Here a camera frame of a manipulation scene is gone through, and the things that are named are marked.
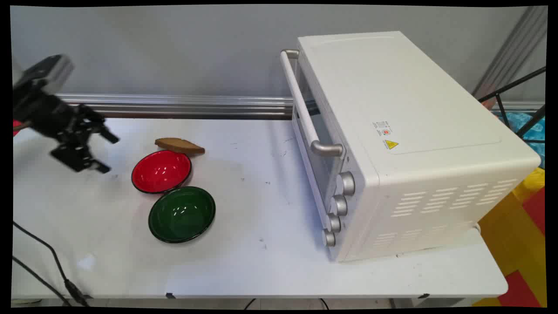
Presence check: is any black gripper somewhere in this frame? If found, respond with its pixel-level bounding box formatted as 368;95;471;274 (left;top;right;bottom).
12;81;120;174

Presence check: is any oven door with silver handle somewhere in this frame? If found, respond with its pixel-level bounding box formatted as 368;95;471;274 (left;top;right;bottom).
280;49;349;247

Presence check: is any red enamel bowl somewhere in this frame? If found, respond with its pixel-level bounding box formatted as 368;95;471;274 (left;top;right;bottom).
131;150;193;194

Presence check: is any brown bread slice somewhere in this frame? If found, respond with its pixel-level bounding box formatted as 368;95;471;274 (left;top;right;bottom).
154;137;206;155

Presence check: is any green enamel bowl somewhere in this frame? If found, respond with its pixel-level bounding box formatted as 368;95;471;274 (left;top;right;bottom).
148;186;216;244

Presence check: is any white toaster oven body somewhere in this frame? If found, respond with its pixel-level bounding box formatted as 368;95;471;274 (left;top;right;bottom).
296;31;541;263

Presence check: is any blue plastic bag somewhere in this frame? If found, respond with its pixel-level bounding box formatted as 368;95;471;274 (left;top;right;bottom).
492;111;546;170

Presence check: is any yellow red foam floor mat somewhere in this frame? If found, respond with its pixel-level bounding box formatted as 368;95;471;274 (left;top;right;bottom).
471;167;547;308

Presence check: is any aluminium profile rail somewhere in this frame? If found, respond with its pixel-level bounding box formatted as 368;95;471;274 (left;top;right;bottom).
56;93;294;119

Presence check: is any black cable with connector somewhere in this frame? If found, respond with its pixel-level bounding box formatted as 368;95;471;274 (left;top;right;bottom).
12;221;90;307

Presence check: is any thin black cable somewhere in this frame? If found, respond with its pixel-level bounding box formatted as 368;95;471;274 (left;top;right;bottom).
12;256;71;307

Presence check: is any aluminium profile post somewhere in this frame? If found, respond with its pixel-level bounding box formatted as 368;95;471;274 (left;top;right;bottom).
472;6;548;97

